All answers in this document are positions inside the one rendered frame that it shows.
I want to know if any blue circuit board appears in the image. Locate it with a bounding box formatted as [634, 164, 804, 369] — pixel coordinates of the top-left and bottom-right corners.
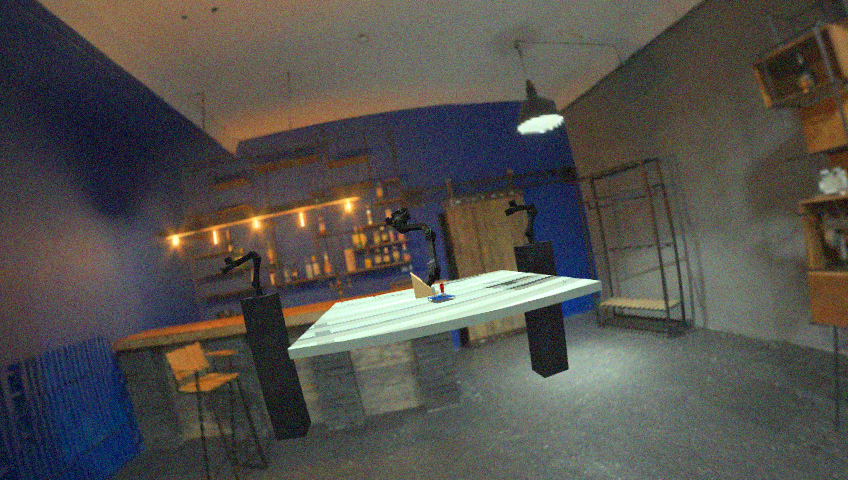
[427, 284, 456, 303]

